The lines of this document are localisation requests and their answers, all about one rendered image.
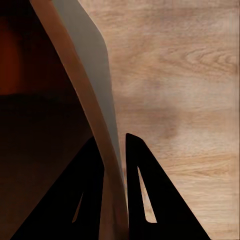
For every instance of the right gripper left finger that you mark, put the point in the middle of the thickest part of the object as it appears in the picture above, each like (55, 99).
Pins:
(52, 217)

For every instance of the trash can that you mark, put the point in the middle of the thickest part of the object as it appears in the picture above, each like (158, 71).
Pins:
(42, 131)

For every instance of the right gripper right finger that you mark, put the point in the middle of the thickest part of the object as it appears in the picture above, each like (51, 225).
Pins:
(175, 220)

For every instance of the can of soda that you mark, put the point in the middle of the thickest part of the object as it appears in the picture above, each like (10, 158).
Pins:
(29, 61)

